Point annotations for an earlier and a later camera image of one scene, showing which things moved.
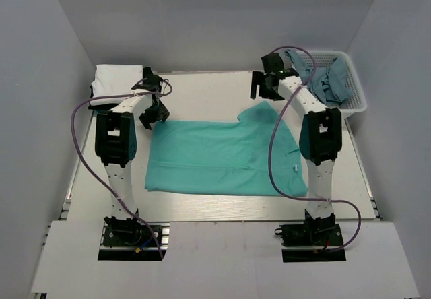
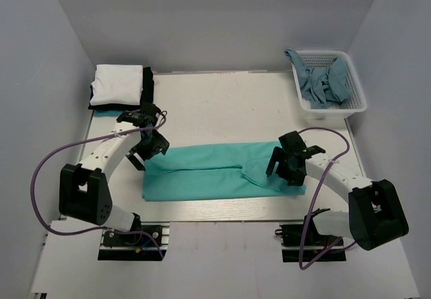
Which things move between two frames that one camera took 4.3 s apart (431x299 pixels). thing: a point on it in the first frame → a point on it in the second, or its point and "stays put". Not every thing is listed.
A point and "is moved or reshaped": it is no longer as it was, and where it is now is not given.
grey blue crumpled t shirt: [330, 83] stays put
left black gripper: [163, 114] → [159, 145]
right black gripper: [257, 79] → [296, 179]
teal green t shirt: [225, 156] is moved or reshaped
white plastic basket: [356, 102] stays put
